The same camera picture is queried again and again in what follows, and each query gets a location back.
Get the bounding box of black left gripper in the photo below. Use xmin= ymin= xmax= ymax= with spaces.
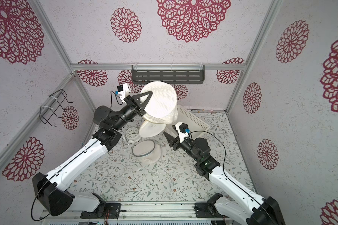
xmin=111 ymin=90 xmax=152 ymax=131

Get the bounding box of white mesh bag blue trim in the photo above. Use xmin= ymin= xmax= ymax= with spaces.
xmin=132 ymin=140 xmax=161 ymax=165

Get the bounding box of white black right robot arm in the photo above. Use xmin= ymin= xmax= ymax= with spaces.
xmin=164 ymin=132 xmax=285 ymax=225

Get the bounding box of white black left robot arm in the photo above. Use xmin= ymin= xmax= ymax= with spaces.
xmin=32 ymin=91 xmax=153 ymax=217

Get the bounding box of white perforated plastic basket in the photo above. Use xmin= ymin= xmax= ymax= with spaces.
xmin=164 ymin=105 xmax=211 ymax=137

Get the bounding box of white round alarm clock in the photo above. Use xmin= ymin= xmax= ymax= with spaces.
xmin=123 ymin=127 xmax=141 ymax=144

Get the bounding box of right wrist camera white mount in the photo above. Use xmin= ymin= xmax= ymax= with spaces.
xmin=175 ymin=122 xmax=190 ymax=143

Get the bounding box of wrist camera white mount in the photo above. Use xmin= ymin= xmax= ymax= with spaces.
xmin=175 ymin=122 xmax=190 ymax=143
xmin=115 ymin=83 xmax=131 ymax=103

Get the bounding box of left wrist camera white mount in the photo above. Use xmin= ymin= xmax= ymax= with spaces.
xmin=115 ymin=83 xmax=131 ymax=103

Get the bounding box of dark grey wall shelf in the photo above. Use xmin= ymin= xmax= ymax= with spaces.
xmin=131 ymin=65 xmax=205 ymax=84

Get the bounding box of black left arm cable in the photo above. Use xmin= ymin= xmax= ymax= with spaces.
xmin=30 ymin=89 xmax=124 ymax=222

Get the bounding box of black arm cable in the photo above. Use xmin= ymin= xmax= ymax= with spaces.
xmin=30 ymin=89 xmax=124 ymax=222
xmin=185 ymin=130 xmax=277 ymax=225

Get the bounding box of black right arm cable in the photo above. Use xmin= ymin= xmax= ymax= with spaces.
xmin=185 ymin=130 xmax=277 ymax=225

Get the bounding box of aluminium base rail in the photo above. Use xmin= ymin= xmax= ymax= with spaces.
xmin=42 ymin=198 xmax=251 ymax=224

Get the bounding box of black wire wall rack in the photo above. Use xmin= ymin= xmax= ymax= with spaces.
xmin=38 ymin=89 xmax=73 ymax=127

